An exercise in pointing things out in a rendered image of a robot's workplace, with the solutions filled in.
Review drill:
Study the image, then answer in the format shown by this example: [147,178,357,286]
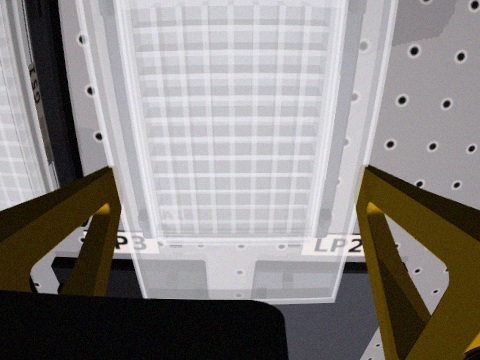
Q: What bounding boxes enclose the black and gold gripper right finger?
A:
[356,165,480,360]

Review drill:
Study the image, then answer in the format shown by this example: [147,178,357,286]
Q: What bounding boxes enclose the black flat plate with locator pegs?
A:
[51,257,143,298]

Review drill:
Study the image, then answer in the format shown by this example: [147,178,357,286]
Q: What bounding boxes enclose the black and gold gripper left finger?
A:
[0,166,122,296]

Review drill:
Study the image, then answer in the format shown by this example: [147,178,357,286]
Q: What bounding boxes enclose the black flat plate with corner posts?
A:
[271,262,379,360]

